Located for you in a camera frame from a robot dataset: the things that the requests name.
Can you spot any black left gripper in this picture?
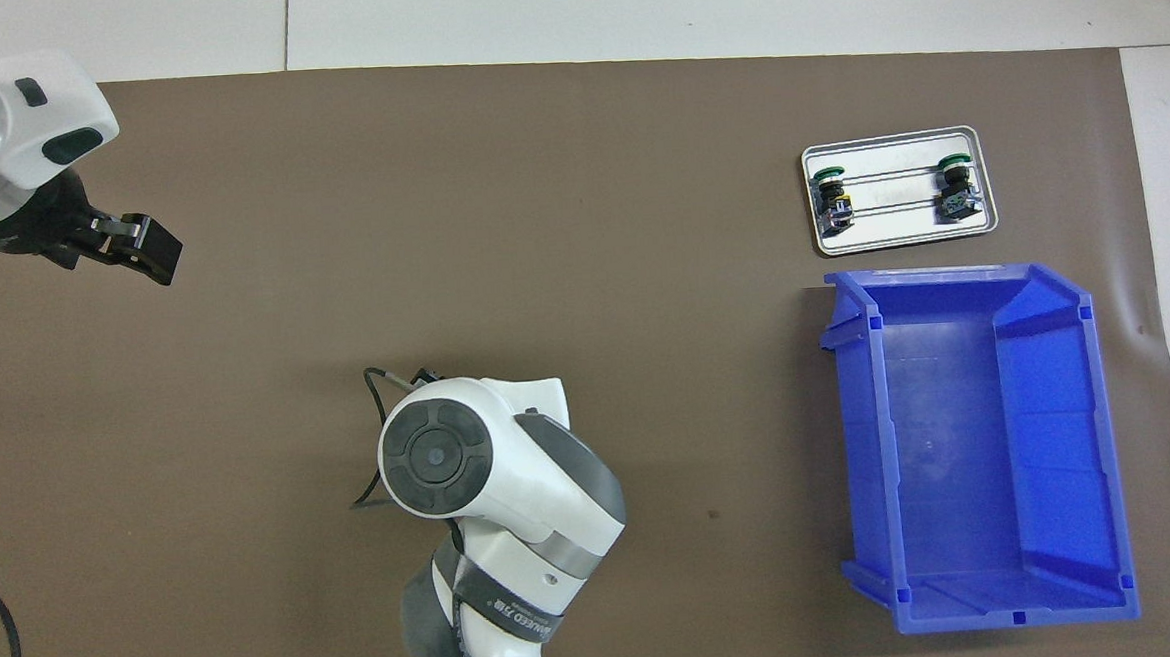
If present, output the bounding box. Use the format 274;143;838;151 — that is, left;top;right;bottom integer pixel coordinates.
0;165;186;296

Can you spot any brown table mat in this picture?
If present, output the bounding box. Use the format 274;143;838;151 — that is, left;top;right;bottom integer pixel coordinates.
0;25;1170;657

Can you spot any silver metal tray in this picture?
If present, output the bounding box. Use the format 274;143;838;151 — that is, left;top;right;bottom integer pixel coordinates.
799;124;1000;258

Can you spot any blue plastic storage bin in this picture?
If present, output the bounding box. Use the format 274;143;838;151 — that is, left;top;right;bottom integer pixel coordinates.
814;256;1142;640

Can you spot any grey velcro cable strap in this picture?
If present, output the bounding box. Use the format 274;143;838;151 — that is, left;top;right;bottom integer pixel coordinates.
450;558;569;649

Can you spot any green push button switch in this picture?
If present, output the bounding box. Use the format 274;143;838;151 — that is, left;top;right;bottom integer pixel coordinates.
809;164;856;234
931;152;981;225

